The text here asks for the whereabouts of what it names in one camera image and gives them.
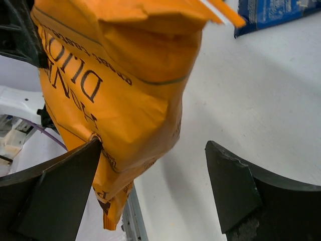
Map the orange potato chip bag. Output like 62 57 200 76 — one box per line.
31 1 245 230

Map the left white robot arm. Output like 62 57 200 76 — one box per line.
1 1 54 128

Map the blue snack bag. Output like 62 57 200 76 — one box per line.
234 0 320 38

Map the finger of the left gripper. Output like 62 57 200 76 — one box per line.
1 0 48 68

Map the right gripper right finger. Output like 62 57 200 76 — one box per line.
205 141 320 240

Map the aluminium front rail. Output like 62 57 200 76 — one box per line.
122 186 148 241

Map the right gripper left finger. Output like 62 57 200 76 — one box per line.
1 138 101 240

